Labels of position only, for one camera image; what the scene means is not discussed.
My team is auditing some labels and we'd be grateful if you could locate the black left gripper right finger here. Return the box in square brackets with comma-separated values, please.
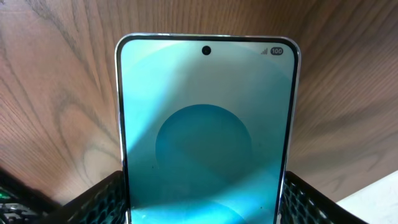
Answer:
[280, 171, 366, 224]

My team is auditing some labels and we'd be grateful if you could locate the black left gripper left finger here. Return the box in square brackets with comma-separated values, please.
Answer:
[39, 170, 126, 224]

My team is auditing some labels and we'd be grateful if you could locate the blue screen smartphone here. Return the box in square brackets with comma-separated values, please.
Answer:
[114, 33, 301, 223]

